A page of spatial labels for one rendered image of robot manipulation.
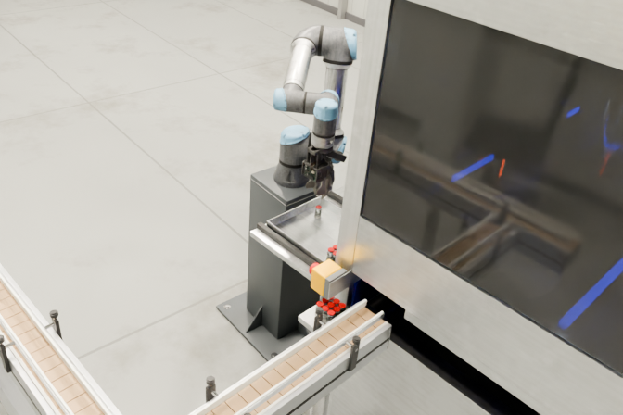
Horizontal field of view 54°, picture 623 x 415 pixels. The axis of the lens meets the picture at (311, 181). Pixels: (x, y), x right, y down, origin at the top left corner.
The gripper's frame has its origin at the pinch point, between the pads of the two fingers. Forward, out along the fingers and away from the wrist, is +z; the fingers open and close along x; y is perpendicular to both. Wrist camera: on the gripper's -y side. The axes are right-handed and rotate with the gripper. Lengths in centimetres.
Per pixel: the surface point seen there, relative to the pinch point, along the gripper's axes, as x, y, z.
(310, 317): 34, 37, 10
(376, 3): 33, 26, -79
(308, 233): 5.1, 10.0, 10.2
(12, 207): -200, 40, 101
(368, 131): 36, 26, -48
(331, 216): 2.7, -3.9, 10.2
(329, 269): 34.0, 31.5, -5.1
